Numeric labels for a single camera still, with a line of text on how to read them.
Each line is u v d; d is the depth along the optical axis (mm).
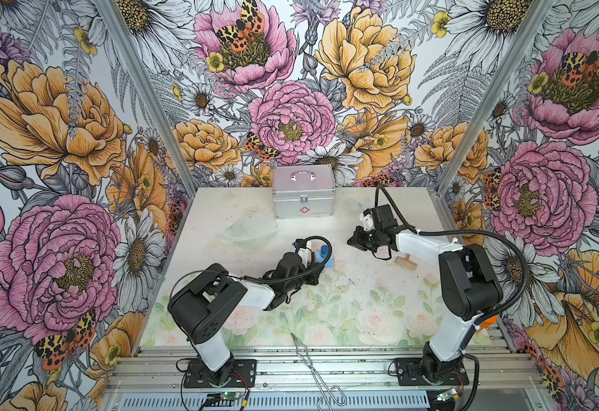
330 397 702
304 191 1046
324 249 884
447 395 715
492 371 766
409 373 740
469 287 497
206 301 489
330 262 967
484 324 525
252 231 1074
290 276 706
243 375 739
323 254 926
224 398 710
